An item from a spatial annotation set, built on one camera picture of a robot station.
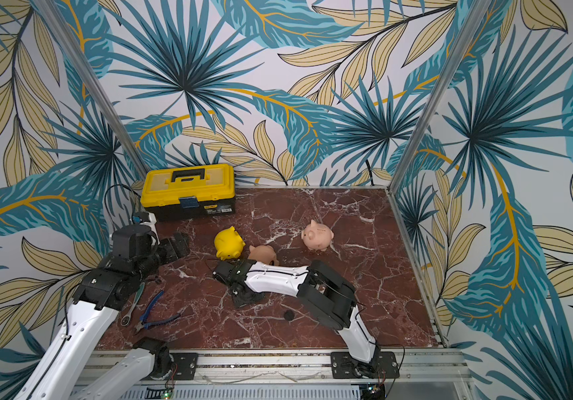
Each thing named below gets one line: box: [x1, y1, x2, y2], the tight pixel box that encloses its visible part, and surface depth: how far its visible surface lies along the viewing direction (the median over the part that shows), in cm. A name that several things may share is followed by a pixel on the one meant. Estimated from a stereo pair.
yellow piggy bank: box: [214, 225, 246, 261], surface depth 94 cm
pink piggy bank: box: [300, 219, 334, 251], surface depth 96 cm
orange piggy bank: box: [247, 245, 280, 267], surface depth 91 cm
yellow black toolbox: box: [139, 164, 236, 220], surface depth 100 cm
